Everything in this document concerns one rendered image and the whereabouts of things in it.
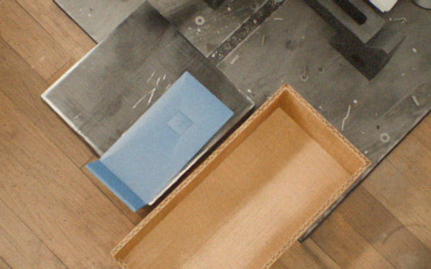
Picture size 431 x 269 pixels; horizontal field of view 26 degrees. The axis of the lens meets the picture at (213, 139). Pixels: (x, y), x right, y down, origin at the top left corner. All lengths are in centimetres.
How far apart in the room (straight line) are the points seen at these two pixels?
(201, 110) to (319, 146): 14
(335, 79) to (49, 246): 36
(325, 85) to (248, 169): 13
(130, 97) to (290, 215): 21
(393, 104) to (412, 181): 9
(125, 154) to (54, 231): 11
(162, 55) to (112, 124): 9
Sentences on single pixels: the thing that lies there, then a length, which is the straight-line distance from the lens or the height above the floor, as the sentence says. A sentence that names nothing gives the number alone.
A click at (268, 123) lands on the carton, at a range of 101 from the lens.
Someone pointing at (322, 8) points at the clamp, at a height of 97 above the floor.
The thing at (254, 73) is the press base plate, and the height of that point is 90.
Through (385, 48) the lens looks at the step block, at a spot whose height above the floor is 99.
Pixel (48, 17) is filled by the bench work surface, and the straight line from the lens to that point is 106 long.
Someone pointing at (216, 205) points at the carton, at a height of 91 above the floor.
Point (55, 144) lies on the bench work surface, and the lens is 102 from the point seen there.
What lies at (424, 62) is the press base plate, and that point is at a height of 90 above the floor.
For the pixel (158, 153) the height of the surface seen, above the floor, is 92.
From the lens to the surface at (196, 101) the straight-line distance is 100.
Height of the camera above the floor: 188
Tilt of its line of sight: 75 degrees down
